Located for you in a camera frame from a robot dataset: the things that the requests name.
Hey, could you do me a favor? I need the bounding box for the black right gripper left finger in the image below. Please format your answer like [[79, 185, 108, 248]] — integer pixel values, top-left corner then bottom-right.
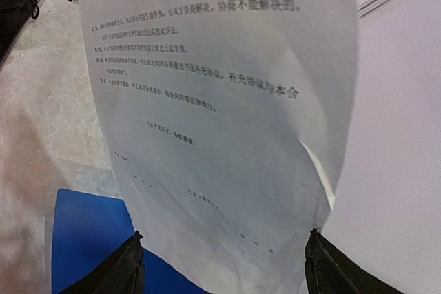
[[62, 231, 145, 294]]

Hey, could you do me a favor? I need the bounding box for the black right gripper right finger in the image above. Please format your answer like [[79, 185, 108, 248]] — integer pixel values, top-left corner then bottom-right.
[[305, 229, 402, 294]]

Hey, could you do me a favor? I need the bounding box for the blue plastic folder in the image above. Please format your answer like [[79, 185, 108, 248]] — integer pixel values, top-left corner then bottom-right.
[[51, 189, 205, 293]]

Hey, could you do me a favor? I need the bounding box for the white printed paper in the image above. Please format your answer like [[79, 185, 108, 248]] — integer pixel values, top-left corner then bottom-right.
[[79, 0, 358, 293]]

